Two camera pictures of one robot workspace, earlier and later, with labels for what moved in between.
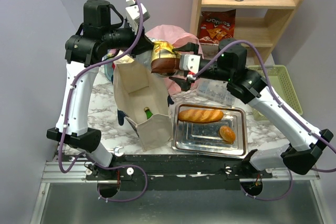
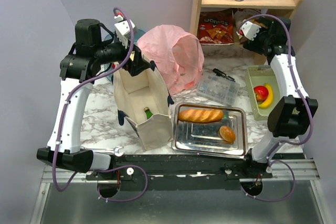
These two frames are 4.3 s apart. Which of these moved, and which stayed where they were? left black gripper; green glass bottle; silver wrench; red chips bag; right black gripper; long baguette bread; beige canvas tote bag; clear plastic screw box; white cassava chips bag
Moved: right black gripper; white cassava chips bag; left black gripper
Stayed: green glass bottle; silver wrench; clear plastic screw box; red chips bag; beige canvas tote bag; long baguette bread
